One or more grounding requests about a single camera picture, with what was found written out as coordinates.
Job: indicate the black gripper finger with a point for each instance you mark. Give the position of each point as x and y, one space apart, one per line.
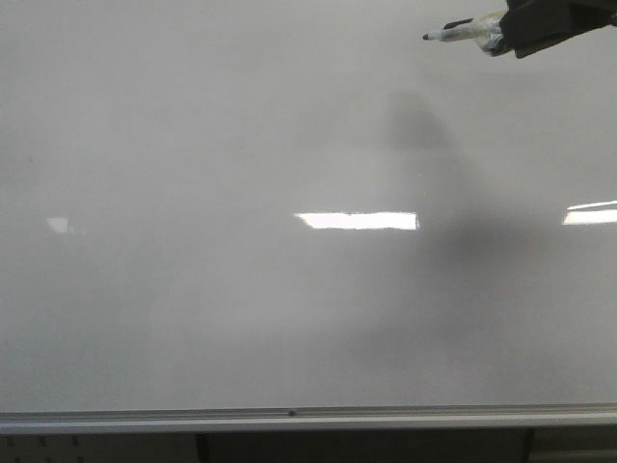
529 27

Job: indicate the black white whiteboard marker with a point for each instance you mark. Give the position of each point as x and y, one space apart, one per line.
484 31

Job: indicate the white whiteboard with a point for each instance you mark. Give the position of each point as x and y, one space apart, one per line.
267 204

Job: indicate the aluminium whiteboard tray rail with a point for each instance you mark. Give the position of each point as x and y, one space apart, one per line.
305 419

